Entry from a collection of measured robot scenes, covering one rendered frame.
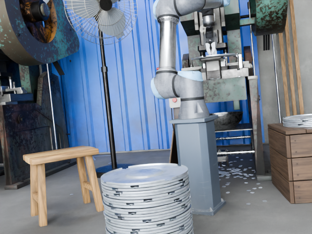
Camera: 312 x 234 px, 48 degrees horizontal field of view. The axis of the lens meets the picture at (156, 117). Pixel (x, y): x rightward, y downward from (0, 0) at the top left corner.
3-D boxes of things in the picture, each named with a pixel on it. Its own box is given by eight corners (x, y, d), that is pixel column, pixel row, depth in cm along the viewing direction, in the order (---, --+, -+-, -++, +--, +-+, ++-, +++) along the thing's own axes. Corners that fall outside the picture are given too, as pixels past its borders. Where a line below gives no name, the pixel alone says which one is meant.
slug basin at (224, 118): (244, 128, 227) (243, 113, 227) (192, 132, 235) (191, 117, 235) (244, 123, 260) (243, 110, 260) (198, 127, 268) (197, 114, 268)
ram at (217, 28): (222, 41, 230) (218, -4, 229) (199, 44, 234) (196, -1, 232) (224, 44, 247) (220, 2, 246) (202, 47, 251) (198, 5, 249)
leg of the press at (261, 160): (276, 180, 211) (264, 29, 206) (256, 181, 213) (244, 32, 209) (265, 153, 300) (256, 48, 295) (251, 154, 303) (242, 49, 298)
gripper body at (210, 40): (217, 42, 228) (215, 24, 228) (216, 41, 220) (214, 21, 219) (205, 44, 230) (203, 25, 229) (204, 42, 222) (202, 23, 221)
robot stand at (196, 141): (213, 216, 161) (204, 118, 158) (177, 212, 170) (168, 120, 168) (226, 203, 177) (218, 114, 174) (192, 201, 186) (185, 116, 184)
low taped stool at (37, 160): (90, 201, 206) (84, 145, 204) (105, 211, 185) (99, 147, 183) (29, 216, 188) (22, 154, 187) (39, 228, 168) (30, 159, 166)
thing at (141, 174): (206, 171, 112) (205, 169, 112) (125, 191, 97) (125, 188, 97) (158, 162, 137) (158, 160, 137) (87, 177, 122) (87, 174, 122)
